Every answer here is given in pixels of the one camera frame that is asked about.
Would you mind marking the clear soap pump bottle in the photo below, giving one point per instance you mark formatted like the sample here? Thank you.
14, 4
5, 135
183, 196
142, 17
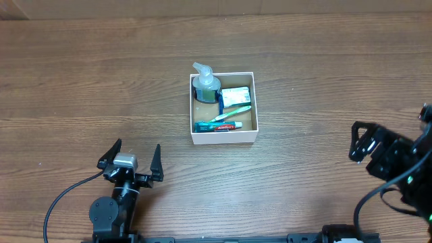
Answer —
206, 86

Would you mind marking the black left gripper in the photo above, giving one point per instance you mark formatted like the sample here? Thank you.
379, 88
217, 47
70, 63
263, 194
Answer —
156, 169

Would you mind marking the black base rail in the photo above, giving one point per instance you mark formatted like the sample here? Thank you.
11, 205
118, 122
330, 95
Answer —
335, 233

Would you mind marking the white cardboard box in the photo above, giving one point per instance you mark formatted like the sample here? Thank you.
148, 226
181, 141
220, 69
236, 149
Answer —
202, 112

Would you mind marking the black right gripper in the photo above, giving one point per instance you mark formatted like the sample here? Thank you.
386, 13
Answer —
392, 148

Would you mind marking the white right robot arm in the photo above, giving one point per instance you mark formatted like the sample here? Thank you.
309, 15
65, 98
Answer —
414, 184

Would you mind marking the green white toothbrush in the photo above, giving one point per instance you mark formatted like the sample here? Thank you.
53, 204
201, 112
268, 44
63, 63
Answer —
231, 113

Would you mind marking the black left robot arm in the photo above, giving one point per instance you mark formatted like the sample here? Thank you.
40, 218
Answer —
112, 216

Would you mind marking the red white toothpaste tube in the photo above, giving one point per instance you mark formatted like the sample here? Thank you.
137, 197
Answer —
200, 127

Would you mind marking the blue disposable razor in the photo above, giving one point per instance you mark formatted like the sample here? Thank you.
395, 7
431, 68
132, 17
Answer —
221, 105

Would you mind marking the green soap bar package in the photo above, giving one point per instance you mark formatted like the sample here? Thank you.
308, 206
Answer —
238, 96

